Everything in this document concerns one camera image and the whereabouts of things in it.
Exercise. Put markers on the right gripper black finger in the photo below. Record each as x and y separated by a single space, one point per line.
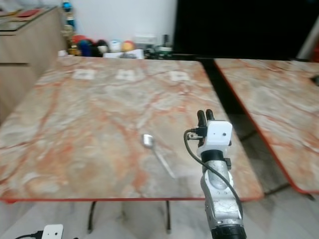
210 116
201 118

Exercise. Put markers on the silver metal spoon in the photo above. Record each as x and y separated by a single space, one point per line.
147 141

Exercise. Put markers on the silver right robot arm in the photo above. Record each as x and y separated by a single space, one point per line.
218 191

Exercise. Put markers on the white paper label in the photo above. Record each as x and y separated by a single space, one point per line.
83 74
179 75
127 74

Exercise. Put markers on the marble side table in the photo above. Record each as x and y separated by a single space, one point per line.
279 114

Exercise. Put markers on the black metal table leg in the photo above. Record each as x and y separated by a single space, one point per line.
91 216
168 216

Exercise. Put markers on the black television screen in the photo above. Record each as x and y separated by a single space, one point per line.
244 27

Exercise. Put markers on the white rectangular box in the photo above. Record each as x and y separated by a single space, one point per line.
145 39

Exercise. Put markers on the orange yellow ball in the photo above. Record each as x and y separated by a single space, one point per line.
128 46

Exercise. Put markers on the white blue round toy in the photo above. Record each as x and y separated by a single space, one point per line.
115 45

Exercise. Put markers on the light wooden cabinet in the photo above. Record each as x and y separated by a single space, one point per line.
25 59

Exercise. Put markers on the red round toy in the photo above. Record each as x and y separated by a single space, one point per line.
79 38

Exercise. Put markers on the red flat item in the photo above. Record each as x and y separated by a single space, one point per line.
30 12

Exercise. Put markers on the blue tall bottle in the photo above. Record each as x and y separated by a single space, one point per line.
68 7

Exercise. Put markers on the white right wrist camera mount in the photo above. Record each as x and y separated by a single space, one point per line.
217 133

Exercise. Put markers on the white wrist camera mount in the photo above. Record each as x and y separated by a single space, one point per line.
217 133
53 232

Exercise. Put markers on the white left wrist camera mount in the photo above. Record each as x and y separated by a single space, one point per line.
53 232

